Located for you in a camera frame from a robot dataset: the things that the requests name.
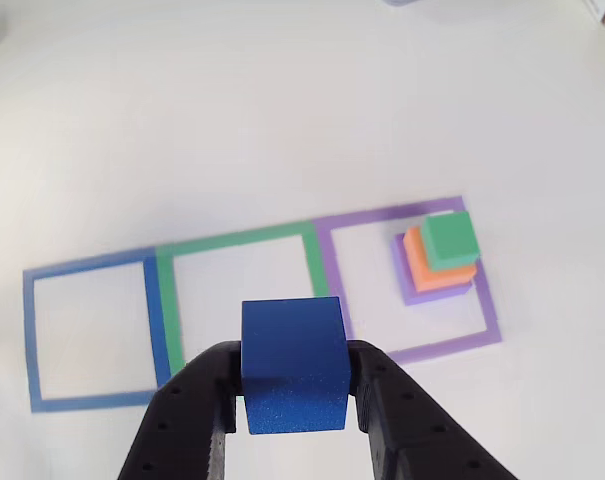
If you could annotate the purple square frame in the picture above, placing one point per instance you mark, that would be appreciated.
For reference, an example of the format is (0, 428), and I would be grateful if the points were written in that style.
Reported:
(334, 280)

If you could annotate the blue square frame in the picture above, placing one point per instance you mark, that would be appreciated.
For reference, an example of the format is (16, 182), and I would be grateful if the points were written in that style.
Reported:
(154, 320)

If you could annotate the purple foam block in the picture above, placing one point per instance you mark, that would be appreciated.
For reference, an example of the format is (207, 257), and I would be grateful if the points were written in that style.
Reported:
(432, 298)

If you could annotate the small blue cube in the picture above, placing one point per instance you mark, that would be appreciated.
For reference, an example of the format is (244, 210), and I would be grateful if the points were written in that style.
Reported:
(292, 350)

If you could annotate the orange foam block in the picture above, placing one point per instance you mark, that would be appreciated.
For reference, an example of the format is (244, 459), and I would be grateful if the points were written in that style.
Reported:
(442, 280)

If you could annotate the green foam block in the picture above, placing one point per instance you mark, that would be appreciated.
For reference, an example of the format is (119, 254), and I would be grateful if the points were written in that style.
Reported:
(449, 237)

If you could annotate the green square frame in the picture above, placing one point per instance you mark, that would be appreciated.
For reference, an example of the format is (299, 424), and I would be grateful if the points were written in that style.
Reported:
(169, 310)

